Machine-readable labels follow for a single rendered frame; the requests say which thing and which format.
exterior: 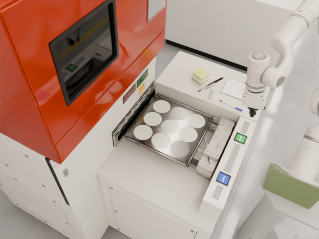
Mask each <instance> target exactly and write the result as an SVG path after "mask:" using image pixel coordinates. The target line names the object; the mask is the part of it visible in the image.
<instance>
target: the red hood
mask: <svg viewBox="0 0 319 239"><path fill-rule="evenodd" d="M166 12H167V0H0V133H2V134H3V135H5V136H7V137H9V138H11V139H13V140H15V141H17V142H19V143H21V144H22V145H24V146H26V147H28V148H30V149H32V150H34V151H36V152H37V153H39V154H41V155H43V156H45V157H47V158H49V159H50V160H52V161H54V162H56V163H58V164H62V163H63V162H64V160H65V159H66V158H67V157H68V156H69V155H70V154H71V152H72V151H73V150H74V149H75V148H76V147H77V145H78V144H79V143H80V142H81V141H82V140H83V139H84V137H85V136H86V135H87V134H88V133H89V132H90V131H91V129H92V128H93V127H94V126H95V125H96V124H97V122H98V121H99V120H100V119H101V118H102V117H103V116H104V115H105V113H106V112H107V111H108V110H109V109H110V108H111V107H112V106H113V105H114V103H115V102H116V101H117V100H118V99H119V98H120V97H121V95H122V94H123V93H124V92H125V91H126V90H127V89H128V87H129V86H130V85H131V84H132V83H133V82H134V80H135V79H136V78H137V77H138V76H139V75H140V74H141V72H142V71H143V70H144V69H145V68H146V67H147V66H148V64H149V63H150V62H151V61H152V60H153V59H154V58H155V56H156V55H157V54H158V53H159V52H160V51H161V50H162V48H163V47H164V39H165V25H166Z"/></svg>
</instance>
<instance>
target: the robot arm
mask: <svg viewBox="0 0 319 239"><path fill-rule="evenodd" d="M316 19H318V24H317V30H318V34H319V0H304V1H303V2H302V3H301V4H300V5H299V6H298V7H297V9H296V10H295V11H294V12H293V13H292V15H291V16H290V17H289V18H288V19H287V20H286V22H285V23H284V24H283V25H282V27H281V28H280V29H279V30H278V31H277V32H276V34H275V35H274V36H273V38H272V39H271V45H272V47H273V48H274V49H275V50H276V51H277V52H278V53H280V54H281V55H282V57H283V60H282V62H281V64H280V65H279V66H278V67H277V68H274V67H272V66H271V65H270V58H271V57H270V55H269V54H268V53H266V52H263V51H256V52H253V53H251V54H250V55H249V57H248V68H247V79H246V82H245V85H246V87H245V89H244V93H243V98H242V105H243V106H246V107H247V108H248V109H249V114H250V117H252V118H253V117H254V116H255V115H256V111H257V110H264V109H265V108H266V106H265V104H266V97H267V92H266V86H268V87H271V88H277V87H279V86H280V85H281V84H282V83H283V82H284V81H285V80H286V78H287V77H288V76H289V74H290V73H291V71H292V70H293V67H294V56H293V51H292V47H293V45H294V44H295V43H296V42H297V41H298V40H299V38H300V37H301V36H302V35H303V34H304V33H305V32H306V31H307V29H308V28H309V27H310V26H311V25H312V24H313V22H314V21H315V20H316ZM309 109H310V111H311V112H312V113H313V114H314V115H316V116H318V117H319V83H318V85H317V87H316V89H315V90H314V92H313V94H312V96H311V98H310V101H309ZM280 169H281V170H282V171H284V172H285V173H287V174H289V175H291V176H293V177H295V178H297V179H299V180H301V181H304V182H306V183H308V184H311V185H314V186H317V187H319V183H318V182H317V181H318V180H319V176H318V175H317V172H318V170H319V123H318V124H315V125H312V126H310V127H308V128H307V130H306V131H305V133H304V136H303V138H302V140H301V142H300V144H299V146H298V149H297V151H296V153H295V155H294V157H293V159H292V161H291V164H290V166H289V168H286V167H283V166H281V167H280ZM315 180H317V181H315Z"/></svg>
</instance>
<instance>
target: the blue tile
mask: <svg viewBox="0 0 319 239"><path fill-rule="evenodd" d="M229 178H230V177H229V176H227V175H225V174H223V173H220V175H219V177H218V179H217V180H218V181H220V182H222V183H224V184H227V183H228V180H229Z"/></svg>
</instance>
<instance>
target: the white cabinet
mask: <svg viewBox="0 0 319 239"><path fill-rule="evenodd" d="M97 176H98V180H99V184H100V188H101V192H102V196H103V202H104V205H105V209H106V214H107V218H108V222H109V225H110V226H111V227H113V228H115V229H116V230H118V231H120V232H121V233H123V234H125V235H127V236H128V237H130V238H132V239H209V237H210V235H211V233H209V232H207V231H205V230H203V229H201V228H199V227H198V226H196V225H194V224H192V223H190V222H188V221H186V220H184V219H182V218H180V217H178V216H177V215H175V214H173V213H171V212H169V211H167V210H165V209H163V208H161V207H159V206H157V205H155V204H153V203H151V202H149V201H147V200H146V199H144V198H142V197H140V196H138V195H136V194H134V193H132V192H130V191H128V190H127V189H125V188H123V187H121V186H119V185H117V184H115V183H113V182H111V181H109V180H107V179H106V178H104V177H102V176H100V175H97Z"/></svg>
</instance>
